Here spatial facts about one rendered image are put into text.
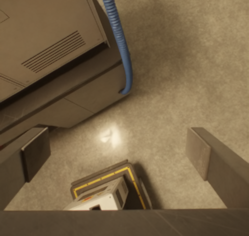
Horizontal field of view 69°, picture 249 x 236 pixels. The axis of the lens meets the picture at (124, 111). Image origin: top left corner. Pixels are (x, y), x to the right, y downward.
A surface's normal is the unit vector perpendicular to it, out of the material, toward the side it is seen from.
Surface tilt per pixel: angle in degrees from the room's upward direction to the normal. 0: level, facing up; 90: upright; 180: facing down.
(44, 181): 0
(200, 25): 0
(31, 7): 90
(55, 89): 0
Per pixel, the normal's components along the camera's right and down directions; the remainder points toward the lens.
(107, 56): -0.11, -0.15
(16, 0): 0.48, 0.85
